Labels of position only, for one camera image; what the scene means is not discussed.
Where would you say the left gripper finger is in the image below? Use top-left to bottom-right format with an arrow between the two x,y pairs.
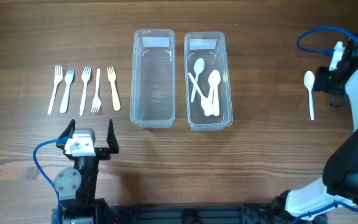
56,119 -> 75,146
106,119 -> 119,154

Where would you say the translucent white spoon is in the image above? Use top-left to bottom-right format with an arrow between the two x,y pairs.
303,71 -> 315,120

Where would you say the white fork tines down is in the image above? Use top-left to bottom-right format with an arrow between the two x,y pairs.
91,68 -> 101,113

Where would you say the pale blue plastic fork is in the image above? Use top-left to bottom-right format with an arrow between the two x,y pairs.
60,70 -> 75,113

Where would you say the long white plastic fork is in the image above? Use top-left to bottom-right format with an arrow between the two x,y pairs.
79,67 -> 92,116

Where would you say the cream yellow plastic fork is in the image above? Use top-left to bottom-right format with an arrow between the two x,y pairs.
107,66 -> 121,111

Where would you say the white spoon bowl down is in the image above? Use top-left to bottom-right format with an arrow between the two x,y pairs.
188,72 -> 214,116

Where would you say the cream yellow plastic spoon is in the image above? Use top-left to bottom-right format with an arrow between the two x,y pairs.
212,73 -> 221,116

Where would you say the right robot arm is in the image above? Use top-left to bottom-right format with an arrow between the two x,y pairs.
260,26 -> 358,223

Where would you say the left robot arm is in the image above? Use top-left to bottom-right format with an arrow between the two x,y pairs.
51,120 -> 119,224

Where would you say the left clear plastic container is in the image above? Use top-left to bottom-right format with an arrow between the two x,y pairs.
131,29 -> 176,128

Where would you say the clear plastic container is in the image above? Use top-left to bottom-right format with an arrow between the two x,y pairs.
184,31 -> 234,131
131,29 -> 176,128

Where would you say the right clear plastic container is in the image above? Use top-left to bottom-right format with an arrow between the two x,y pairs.
184,31 -> 234,131

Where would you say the thin white plastic fork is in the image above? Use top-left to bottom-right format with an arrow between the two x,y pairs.
47,65 -> 63,115

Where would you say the left blue cable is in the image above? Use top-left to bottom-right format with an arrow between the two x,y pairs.
32,138 -> 73,224

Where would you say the blue cable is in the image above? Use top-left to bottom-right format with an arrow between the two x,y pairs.
32,138 -> 73,224
290,26 -> 358,224

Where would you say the right blue cable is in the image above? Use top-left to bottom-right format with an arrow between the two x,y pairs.
290,26 -> 358,224

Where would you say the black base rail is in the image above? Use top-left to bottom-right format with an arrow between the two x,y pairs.
100,204 -> 295,224

